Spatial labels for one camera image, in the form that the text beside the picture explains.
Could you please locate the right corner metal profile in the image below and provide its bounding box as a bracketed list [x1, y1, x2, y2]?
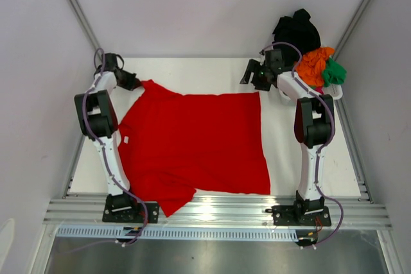
[333, 0, 372, 59]

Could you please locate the orange t shirt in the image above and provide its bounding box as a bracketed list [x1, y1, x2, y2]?
[295, 47, 335, 87]

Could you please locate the left corner metal profile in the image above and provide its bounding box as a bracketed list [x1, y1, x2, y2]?
[66, 0, 101, 51]

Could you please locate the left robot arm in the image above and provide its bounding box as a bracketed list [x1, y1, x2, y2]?
[74, 47, 141, 223]

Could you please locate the aluminium mounting rail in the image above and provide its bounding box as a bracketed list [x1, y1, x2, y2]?
[43, 194, 392, 230]

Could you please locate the corner metal profile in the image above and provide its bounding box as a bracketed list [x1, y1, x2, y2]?
[333, 0, 372, 59]
[66, 0, 101, 51]

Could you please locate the slotted cable duct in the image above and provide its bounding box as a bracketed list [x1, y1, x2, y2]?
[56, 225, 298, 242]

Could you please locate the black t shirt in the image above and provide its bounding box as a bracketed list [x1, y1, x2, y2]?
[272, 8, 321, 55]

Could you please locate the pink cloth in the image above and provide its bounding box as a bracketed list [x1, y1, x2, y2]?
[314, 86, 324, 95]

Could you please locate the red t shirt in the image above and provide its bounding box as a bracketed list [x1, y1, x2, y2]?
[119, 80, 271, 216]

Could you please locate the green t shirt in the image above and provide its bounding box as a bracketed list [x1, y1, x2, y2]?
[310, 58, 347, 90]

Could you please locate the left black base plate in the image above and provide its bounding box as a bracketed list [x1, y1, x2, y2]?
[102, 193, 160, 223]

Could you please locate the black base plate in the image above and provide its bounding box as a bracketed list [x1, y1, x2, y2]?
[102, 193, 160, 223]
[265, 205, 331, 227]

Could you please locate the white plastic basket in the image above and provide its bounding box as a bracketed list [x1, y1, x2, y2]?
[277, 84, 344, 107]

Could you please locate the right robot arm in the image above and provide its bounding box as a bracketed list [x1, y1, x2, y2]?
[240, 42, 335, 225]

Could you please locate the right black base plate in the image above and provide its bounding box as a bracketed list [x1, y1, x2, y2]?
[265, 205, 331, 227]

